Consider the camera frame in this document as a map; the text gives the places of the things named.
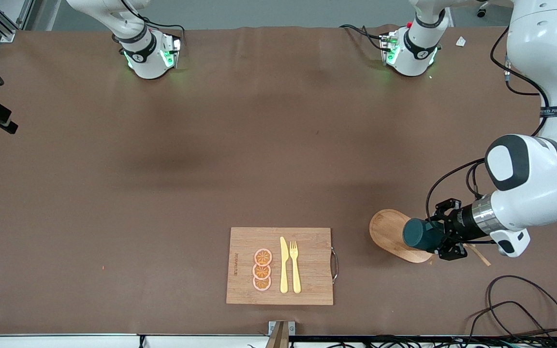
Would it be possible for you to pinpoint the dark teal cup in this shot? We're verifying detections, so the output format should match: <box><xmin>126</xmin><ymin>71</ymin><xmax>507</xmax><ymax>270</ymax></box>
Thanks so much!
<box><xmin>402</xmin><ymin>217</ymin><xmax>446</xmax><ymax>253</ymax></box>

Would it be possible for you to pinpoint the wooden mug tree stand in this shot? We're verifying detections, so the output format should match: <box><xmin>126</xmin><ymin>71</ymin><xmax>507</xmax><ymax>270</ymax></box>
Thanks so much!
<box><xmin>369</xmin><ymin>209</ymin><xmax>493</xmax><ymax>267</ymax></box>

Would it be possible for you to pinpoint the bamboo cutting board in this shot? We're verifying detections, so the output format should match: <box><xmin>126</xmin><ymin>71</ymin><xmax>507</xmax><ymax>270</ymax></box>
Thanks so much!
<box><xmin>226</xmin><ymin>227</ymin><xmax>339</xmax><ymax>306</ymax></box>

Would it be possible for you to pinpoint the yellow plastic fork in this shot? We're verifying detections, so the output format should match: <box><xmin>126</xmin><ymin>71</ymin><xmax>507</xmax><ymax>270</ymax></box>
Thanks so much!
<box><xmin>290</xmin><ymin>240</ymin><xmax>302</xmax><ymax>294</ymax></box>

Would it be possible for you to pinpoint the yellow plastic knife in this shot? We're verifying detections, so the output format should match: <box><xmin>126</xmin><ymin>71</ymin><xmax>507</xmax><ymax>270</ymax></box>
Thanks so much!
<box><xmin>279</xmin><ymin>236</ymin><xmax>290</xmax><ymax>294</ymax></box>

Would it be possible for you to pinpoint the black looped floor cable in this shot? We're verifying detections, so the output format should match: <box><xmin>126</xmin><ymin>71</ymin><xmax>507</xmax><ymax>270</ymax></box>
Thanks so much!
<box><xmin>467</xmin><ymin>275</ymin><xmax>557</xmax><ymax>348</ymax></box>

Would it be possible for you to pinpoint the aluminium frame profile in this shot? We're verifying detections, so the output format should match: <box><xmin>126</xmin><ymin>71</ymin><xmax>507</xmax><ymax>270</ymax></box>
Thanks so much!
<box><xmin>0</xmin><ymin>0</ymin><xmax>37</xmax><ymax>43</ymax></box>

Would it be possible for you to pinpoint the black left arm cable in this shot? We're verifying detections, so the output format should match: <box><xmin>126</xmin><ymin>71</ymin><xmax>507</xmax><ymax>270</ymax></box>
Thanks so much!
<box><xmin>426</xmin><ymin>24</ymin><xmax>550</xmax><ymax>245</ymax></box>

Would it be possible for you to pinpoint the black base power cable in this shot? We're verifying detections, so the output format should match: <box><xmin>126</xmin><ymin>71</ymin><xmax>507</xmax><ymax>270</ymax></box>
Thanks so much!
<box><xmin>339</xmin><ymin>24</ymin><xmax>386</xmax><ymax>52</ymax></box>
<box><xmin>123</xmin><ymin>0</ymin><xmax>186</xmax><ymax>46</ymax></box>

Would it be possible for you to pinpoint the grey metal table bracket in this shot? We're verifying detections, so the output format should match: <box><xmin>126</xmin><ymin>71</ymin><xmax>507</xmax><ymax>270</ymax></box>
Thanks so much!
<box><xmin>265</xmin><ymin>320</ymin><xmax>296</xmax><ymax>348</ymax></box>

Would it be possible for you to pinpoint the white table edge rail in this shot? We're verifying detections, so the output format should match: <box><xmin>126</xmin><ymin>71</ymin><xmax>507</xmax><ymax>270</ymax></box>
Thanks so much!
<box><xmin>0</xmin><ymin>333</ymin><xmax>557</xmax><ymax>348</ymax></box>

